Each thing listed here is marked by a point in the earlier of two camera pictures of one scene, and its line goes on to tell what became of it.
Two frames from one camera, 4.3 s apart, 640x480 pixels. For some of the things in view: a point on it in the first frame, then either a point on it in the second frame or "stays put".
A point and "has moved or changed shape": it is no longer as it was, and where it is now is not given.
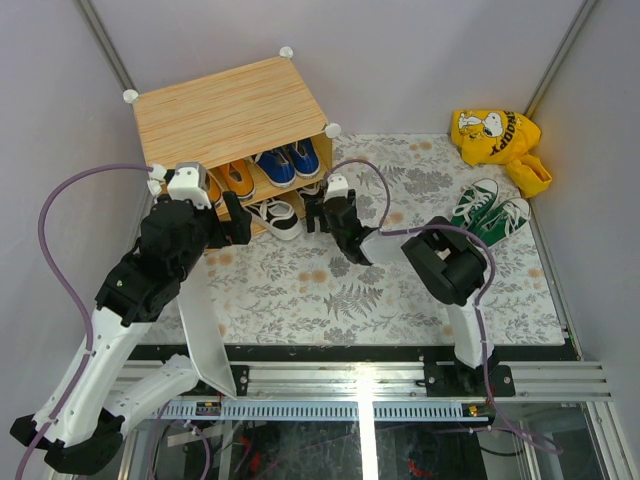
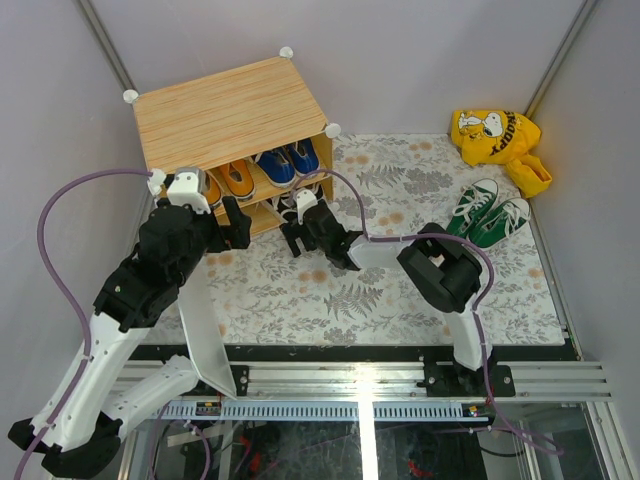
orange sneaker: (238, 178) stays put
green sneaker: (474, 202) stays put
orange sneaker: (214, 188) stays put
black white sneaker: (278, 217) has moved or changed shape
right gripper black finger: (315, 208) -> (291, 231)
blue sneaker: (277, 166) stays put
